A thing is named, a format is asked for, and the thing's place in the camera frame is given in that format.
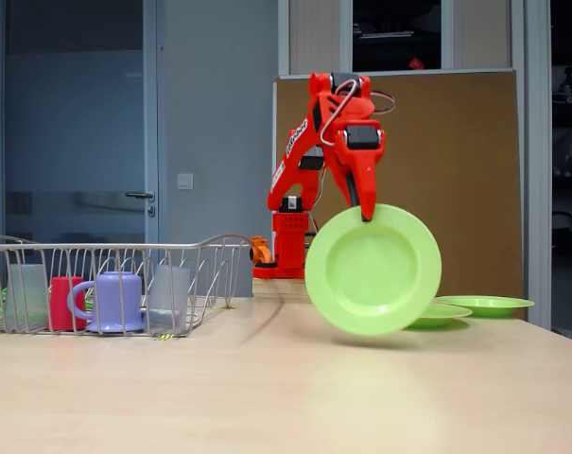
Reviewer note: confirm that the green plastic plate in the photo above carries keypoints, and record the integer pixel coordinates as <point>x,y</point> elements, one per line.
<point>493,305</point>
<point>446,316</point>
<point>370,274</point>

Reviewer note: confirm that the translucent grey plastic cup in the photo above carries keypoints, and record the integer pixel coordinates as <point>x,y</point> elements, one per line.
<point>169,293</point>
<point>28,293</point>

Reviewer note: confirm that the purple plastic mug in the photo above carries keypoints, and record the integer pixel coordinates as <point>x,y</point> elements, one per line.
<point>117,302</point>

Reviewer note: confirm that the red plastic cup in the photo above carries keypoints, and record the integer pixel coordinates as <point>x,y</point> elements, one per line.
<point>61,302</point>

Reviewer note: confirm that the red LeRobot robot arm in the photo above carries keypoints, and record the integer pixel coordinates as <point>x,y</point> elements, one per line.
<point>290,165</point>

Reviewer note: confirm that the small red object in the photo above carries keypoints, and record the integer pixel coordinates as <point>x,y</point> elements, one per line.
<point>415,62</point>

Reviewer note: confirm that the brown pin board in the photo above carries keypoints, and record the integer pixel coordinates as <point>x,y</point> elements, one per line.
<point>465,189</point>

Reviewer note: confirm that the orange table clamp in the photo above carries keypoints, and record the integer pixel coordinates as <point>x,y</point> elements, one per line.
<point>262,250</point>

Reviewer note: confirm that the wooden base block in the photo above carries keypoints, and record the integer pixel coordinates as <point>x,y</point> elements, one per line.
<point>276,288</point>

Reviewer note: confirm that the yellow green twist tie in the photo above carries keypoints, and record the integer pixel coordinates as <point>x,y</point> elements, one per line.
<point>230,307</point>

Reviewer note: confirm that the dark kettle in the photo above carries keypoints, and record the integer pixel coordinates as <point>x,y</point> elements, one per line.
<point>564,234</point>

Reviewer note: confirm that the dark open shelf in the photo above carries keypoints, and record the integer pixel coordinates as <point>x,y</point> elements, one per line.
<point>569,118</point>

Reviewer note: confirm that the small flexible tripod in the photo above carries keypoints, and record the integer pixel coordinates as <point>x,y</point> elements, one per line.
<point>569,87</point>

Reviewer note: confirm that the yellow black striped tape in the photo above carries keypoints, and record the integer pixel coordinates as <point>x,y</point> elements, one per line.
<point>165,337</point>

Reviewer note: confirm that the grey glass door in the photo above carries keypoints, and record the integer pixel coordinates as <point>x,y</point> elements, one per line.
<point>77,118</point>

